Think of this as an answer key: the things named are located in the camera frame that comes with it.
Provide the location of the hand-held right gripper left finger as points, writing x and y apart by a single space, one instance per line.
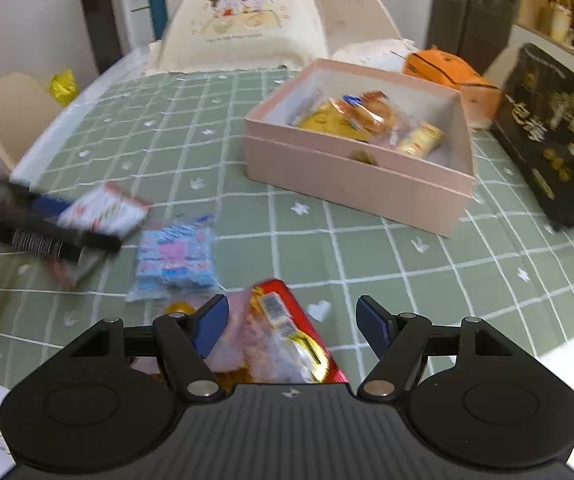
211 327

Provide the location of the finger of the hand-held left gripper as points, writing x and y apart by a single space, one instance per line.
49 205
82 245

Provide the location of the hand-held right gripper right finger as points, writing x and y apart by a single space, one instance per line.
373 330

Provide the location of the white red cartoon snack packet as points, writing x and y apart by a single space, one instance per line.
107 212

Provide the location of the red foil snack packet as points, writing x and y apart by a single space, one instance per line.
294 310

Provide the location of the pink cardboard box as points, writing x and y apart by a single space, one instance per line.
317 170

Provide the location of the long yellow biscuit packet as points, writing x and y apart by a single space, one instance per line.
419 140

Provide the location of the yellow snack packet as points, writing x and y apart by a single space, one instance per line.
322 122

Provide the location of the green checked tablecloth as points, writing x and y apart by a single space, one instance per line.
392 270

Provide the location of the blue clear snack packet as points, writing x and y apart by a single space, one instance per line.
177 255

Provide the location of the beige chair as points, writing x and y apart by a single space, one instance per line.
12 110

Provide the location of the yellow plastic bag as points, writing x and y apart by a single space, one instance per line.
64 87

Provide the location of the dark wooden door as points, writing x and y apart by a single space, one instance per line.
99 20

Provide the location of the cream cartoon food cover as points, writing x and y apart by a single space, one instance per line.
237 45

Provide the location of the black gift bag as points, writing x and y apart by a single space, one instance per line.
532 125

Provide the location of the orange box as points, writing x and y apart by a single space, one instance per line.
442 67

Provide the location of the dark glass door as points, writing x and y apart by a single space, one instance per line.
467 0

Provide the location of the cream figurine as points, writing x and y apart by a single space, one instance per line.
560 12

